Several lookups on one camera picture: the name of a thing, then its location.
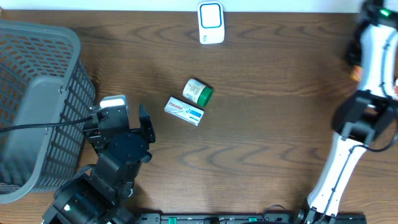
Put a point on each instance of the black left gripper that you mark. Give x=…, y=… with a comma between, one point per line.
x=146, y=126

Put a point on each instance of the green lid jar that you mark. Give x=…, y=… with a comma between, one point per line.
x=197, y=92

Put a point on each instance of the small orange box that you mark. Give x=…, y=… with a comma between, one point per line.
x=356, y=73

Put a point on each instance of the orange Top chocolate bar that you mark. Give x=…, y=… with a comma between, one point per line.
x=396, y=89

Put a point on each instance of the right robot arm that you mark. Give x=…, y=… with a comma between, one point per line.
x=363, y=116

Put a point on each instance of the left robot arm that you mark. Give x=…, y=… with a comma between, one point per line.
x=97, y=191

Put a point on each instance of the white barcode scanner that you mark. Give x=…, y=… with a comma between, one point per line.
x=211, y=22

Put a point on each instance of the white Panadol box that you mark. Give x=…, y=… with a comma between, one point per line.
x=184, y=111

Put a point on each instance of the grey plastic basket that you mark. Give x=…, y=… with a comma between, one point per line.
x=45, y=94

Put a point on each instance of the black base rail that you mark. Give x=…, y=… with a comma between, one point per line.
x=266, y=218

